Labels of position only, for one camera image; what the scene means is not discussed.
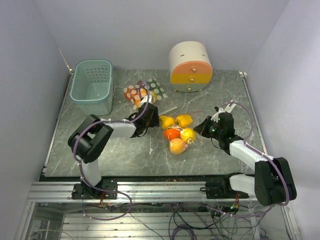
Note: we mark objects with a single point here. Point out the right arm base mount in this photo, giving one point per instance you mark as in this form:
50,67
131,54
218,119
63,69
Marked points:
218,186

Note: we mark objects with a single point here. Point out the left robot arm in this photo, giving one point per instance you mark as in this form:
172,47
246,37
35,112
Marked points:
89,140

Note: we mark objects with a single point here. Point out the peach coloured fake fruit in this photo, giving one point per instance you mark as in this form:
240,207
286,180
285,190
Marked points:
177,146

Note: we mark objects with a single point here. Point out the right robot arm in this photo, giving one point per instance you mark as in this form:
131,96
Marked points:
272,182

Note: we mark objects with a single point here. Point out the yellow fake bell pepper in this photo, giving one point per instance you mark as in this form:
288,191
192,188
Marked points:
183,120

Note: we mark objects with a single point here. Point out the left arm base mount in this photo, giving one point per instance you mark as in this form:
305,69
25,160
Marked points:
82,191

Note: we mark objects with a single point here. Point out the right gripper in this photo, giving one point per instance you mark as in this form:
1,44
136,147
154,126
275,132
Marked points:
201,129

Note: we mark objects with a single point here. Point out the yellow fake lemon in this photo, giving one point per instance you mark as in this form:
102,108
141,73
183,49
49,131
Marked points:
188,135

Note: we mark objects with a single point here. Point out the polka dot zip bag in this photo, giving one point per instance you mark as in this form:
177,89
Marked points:
137,94

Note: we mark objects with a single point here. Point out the clear red-zip bag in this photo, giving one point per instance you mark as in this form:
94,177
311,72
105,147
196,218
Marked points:
194,115

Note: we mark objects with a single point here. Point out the yellow fake pear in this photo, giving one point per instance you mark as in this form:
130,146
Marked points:
166,121

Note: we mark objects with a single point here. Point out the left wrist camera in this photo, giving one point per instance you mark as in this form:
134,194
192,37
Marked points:
147,100

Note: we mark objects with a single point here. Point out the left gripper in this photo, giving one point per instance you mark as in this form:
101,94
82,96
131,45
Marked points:
155,121

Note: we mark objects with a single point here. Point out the round mini drawer cabinet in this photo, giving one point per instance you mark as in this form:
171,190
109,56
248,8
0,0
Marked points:
190,67

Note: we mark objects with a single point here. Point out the teal plastic basket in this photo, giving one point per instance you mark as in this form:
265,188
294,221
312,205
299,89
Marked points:
92,86

